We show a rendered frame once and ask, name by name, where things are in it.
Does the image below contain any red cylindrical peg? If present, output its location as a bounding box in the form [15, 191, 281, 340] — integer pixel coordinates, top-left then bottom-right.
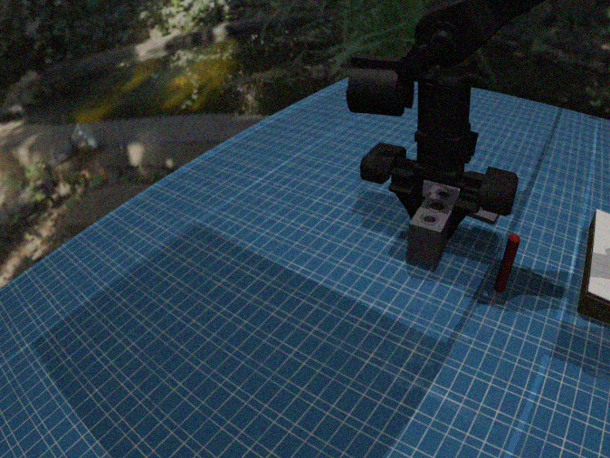
[494, 234, 520, 293]

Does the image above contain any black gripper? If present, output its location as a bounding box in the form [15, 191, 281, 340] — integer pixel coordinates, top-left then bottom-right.
[360, 119, 519, 239]

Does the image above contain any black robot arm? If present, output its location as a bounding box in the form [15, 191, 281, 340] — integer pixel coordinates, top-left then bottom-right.
[346, 0, 546, 129]

